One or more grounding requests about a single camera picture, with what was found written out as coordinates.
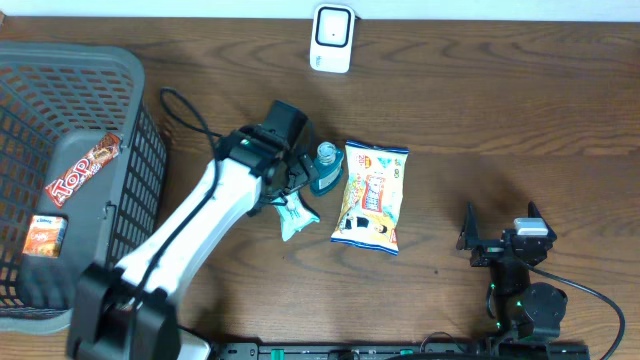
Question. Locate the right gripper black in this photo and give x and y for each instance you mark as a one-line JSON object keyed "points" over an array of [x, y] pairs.
{"points": [[488, 252]]}

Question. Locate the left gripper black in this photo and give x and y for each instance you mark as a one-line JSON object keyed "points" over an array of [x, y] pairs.
{"points": [[303, 172]]}

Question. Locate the blue mouthwash bottle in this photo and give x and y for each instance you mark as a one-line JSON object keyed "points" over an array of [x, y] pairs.
{"points": [[328, 163]]}

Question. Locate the mint wet wipes pack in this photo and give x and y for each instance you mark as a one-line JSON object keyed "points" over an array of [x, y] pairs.
{"points": [[294, 215]]}

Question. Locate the yellow snack bag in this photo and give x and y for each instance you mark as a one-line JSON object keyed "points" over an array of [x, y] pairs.
{"points": [[372, 198]]}

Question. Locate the red Top chocolate bar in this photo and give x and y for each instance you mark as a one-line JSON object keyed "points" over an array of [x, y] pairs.
{"points": [[63, 187]]}

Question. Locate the orange tissue pack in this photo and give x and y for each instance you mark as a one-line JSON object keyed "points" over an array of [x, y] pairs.
{"points": [[45, 236]]}

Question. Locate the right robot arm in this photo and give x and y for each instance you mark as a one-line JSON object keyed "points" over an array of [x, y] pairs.
{"points": [[525, 311]]}

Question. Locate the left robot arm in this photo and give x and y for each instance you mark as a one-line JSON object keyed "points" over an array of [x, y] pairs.
{"points": [[129, 311]]}

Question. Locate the white barcode scanner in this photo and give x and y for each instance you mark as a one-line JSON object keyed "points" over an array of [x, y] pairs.
{"points": [[332, 38]]}

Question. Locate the grey plastic basket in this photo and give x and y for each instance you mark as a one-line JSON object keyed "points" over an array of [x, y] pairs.
{"points": [[57, 102]]}

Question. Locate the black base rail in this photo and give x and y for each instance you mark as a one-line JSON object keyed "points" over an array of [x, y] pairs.
{"points": [[432, 350]]}

